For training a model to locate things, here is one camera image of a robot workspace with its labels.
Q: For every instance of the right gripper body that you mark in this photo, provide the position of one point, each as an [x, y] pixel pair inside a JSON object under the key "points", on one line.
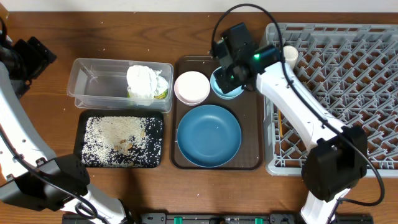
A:
{"points": [[227, 80]]}

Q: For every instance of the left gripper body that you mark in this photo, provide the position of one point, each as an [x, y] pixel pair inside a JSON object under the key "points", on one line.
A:
{"points": [[23, 61]]}

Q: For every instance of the light blue bowl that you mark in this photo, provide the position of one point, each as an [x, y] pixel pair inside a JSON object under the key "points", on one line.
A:
{"points": [[217, 90]]}

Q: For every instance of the cream cup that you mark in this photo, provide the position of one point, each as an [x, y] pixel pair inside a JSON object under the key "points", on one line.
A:
{"points": [[291, 55]]}

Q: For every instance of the pink bowl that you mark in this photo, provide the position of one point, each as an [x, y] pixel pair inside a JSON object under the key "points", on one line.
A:
{"points": [[192, 88]]}

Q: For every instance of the dark blue plate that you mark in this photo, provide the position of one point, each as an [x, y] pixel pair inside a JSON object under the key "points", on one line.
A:
{"points": [[209, 136]]}

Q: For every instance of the green yellow snack wrapper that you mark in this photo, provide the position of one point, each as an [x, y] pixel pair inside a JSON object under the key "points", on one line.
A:
{"points": [[157, 97]]}

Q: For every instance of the white napkin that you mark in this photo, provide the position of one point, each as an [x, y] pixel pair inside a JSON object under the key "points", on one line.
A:
{"points": [[145, 83]]}

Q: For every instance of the rice leftovers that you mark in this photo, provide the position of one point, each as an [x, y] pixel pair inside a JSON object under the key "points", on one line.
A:
{"points": [[118, 137]]}

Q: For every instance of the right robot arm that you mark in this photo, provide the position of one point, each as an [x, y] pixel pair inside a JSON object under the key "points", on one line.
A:
{"points": [[336, 158]]}

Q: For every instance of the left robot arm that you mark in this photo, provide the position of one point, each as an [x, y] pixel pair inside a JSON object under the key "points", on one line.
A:
{"points": [[37, 178]]}

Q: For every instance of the grey dishwasher rack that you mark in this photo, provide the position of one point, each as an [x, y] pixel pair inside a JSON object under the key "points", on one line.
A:
{"points": [[352, 70]]}

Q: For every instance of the brown plastic tray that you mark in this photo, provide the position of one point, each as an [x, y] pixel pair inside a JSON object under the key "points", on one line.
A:
{"points": [[246, 108]]}

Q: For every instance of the clear plastic bin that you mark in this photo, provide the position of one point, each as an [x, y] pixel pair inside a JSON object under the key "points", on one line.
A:
{"points": [[102, 84]]}

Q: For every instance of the black plastic tray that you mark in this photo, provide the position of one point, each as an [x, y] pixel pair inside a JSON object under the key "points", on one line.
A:
{"points": [[77, 140]]}

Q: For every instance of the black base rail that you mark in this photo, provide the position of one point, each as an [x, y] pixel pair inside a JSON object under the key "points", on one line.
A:
{"points": [[161, 218]]}

